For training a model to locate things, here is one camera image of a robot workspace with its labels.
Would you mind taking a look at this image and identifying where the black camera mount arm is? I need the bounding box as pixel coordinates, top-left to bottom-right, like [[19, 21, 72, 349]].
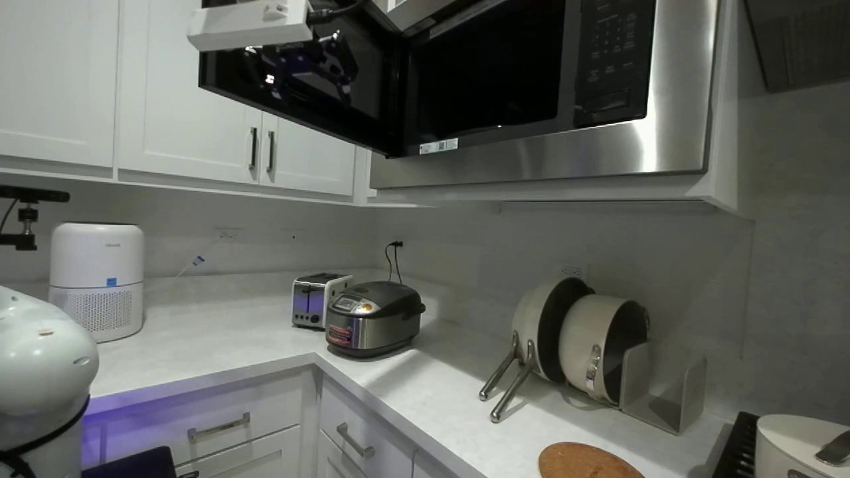
[[0, 183, 72, 253]]

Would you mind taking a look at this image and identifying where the silver toaster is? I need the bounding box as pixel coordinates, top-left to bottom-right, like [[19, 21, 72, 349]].
[[289, 270, 357, 332]]

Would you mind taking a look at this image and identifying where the white single-door upper cabinet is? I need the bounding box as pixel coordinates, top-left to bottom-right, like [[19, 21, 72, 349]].
[[354, 143, 376, 204]]

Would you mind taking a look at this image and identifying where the metal pan rack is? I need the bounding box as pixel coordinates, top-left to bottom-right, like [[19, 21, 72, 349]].
[[617, 341, 710, 436]]

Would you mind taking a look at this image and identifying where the silver black rice cooker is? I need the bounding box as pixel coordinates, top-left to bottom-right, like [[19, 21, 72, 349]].
[[322, 280, 428, 362]]

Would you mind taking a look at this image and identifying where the stainless steel built-in microwave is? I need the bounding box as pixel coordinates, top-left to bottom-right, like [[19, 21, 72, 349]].
[[368, 0, 719, 191]]

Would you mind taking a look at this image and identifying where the black glass microwave door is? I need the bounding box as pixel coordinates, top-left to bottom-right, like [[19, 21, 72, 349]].
[[196, 34, 415, 160]]

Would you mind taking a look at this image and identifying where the cream saucepan with long handle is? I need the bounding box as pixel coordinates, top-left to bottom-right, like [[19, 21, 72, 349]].
[[752, 409, 850, 478]]

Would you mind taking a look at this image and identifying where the white cylindrical air purifier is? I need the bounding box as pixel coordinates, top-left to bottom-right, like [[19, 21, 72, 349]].
[[48, 221, 148, 343]]

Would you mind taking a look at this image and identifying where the white double-door upper cabinet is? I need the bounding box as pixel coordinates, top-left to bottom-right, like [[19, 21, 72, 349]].
[[115, 0, 366, 200]]

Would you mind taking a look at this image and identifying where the round cork trivet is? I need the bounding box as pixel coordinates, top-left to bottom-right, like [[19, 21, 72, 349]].
[[537, 438, 647, 478]]

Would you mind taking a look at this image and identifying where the white lower drawer cabinet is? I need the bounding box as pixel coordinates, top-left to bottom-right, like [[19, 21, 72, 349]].
[[80, 367, 322, 478], [314, 375, 461, 478]]

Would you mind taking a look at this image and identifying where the black gas cooktop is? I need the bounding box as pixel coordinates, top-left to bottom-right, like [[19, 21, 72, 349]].
[[710, 409, 762, 478]]

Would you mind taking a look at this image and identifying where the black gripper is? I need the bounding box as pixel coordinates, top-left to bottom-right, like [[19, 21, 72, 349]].
[[261, 34, 359, 100]]

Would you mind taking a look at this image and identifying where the cream stock pot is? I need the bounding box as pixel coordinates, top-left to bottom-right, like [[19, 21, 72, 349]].
[[558, 293, 651, 407]]

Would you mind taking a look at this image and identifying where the black power cable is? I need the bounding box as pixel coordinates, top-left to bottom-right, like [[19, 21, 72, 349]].
[[387, 240, 410, 288], [380, 236, 400, 288]]

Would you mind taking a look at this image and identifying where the large cream frying pan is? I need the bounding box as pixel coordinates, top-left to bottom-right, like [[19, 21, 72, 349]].
[[487, 274, 594, 424]]

